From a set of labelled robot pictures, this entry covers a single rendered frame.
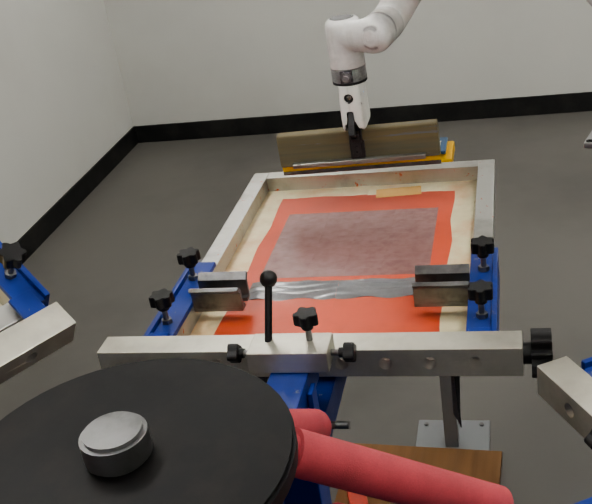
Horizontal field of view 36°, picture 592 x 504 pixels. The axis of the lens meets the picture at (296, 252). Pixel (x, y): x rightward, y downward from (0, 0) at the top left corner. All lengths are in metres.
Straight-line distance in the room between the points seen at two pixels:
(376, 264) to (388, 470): 0.88
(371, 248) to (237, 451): 1.14
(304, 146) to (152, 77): 3.72
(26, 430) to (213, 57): 4.74
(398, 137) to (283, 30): 3.44
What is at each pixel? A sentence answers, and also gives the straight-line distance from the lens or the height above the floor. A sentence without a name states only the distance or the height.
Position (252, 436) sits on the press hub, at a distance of 0.81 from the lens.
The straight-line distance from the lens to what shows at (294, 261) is 1.88.
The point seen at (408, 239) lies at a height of 0.96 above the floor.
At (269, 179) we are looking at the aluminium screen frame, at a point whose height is 0.99.
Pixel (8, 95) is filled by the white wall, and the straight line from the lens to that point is 4.59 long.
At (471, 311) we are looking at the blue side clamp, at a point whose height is 1.00.
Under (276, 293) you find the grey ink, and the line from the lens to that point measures 1.75.
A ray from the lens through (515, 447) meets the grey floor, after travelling 2.83.
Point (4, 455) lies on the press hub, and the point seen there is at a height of 1.32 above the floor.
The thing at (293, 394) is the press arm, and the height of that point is 1.04.
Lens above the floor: 1.81
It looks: 26 degrees down
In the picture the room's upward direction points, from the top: 9 degrees counter-clockwise
